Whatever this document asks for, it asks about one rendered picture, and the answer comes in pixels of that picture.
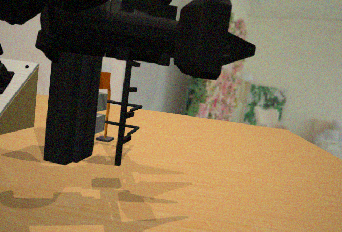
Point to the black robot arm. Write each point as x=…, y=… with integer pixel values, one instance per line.
x=74, y=26

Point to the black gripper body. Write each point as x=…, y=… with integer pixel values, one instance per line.
x=196, y=42

